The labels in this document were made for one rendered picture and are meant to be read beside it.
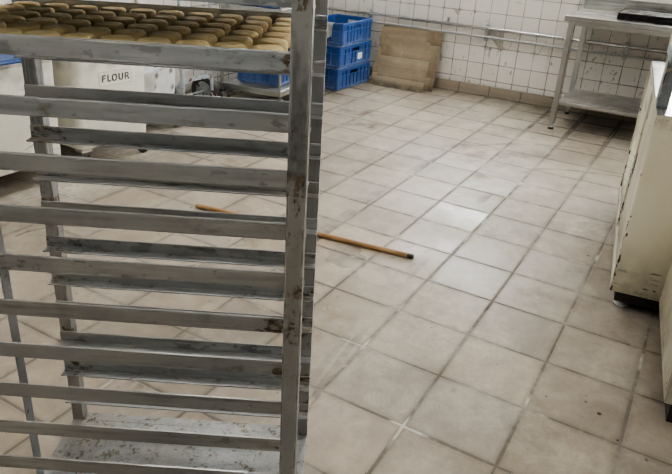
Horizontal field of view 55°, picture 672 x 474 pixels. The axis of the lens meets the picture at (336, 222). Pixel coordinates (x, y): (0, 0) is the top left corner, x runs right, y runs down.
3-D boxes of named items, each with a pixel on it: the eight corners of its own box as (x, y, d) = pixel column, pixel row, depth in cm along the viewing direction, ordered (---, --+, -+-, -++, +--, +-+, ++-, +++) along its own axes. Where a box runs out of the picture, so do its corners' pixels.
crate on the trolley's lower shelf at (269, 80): (268, 70, 579) (269, 47, 570) (307, 76, 566) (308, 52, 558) (236, 82, 531) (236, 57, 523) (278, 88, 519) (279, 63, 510)
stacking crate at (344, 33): (334, 34, 645) (335, 13, 636) (371, 39, 628) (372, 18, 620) (303, 41, 596) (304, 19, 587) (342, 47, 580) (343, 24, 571)
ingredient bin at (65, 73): (87, 174, 378) (72, 40, 346) (21, 150, 408) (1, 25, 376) (157, 152, 420) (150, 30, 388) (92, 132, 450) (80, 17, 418)
